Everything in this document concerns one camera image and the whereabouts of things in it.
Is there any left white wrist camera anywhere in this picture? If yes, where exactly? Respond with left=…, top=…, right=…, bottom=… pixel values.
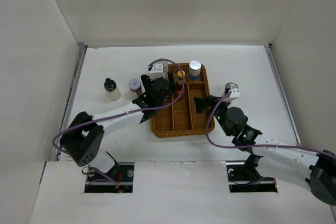
left=148, top=61, right=168, bottom=81

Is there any white-lid jar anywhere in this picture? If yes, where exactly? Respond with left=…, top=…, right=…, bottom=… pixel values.
left=128, top=78, right=142, bottom=99

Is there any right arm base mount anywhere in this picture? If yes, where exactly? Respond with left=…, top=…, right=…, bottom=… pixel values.
left=226, top=154, right=278, bottom=193

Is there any silver-lid salt shaker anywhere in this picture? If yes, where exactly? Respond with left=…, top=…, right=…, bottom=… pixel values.
left=188, top=60, right=202, bottom=81
left=163, top=61, right=169, bottom=73

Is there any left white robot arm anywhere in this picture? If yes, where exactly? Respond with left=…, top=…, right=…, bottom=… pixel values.
left=60, top=72, right=175, bottom=182

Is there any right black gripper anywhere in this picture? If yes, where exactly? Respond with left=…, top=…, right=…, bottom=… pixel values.
left=194, top=95, right=233, bottom=136

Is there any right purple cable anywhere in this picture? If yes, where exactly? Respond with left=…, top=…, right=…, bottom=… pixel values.
left=205, top=90, right=336, bottom=156

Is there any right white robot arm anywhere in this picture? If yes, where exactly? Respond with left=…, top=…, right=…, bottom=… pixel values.
left=194, top=95, right=335, bottom=206

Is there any red sauce bottle yellow cap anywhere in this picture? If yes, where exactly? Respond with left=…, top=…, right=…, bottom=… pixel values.
left=175, top=71, right=186, bottom=95

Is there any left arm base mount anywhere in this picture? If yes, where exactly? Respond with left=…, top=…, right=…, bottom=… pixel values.
left=81, top=163, right=135, bottom=194

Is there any black-cap white sauce bottle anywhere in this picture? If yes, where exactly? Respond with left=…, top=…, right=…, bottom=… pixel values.
left=104, top=78, right=121, bottom=101

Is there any brown wicker divided basket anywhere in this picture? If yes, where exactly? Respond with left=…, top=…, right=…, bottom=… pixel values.
left=151, top=65, right=209, bottom=138

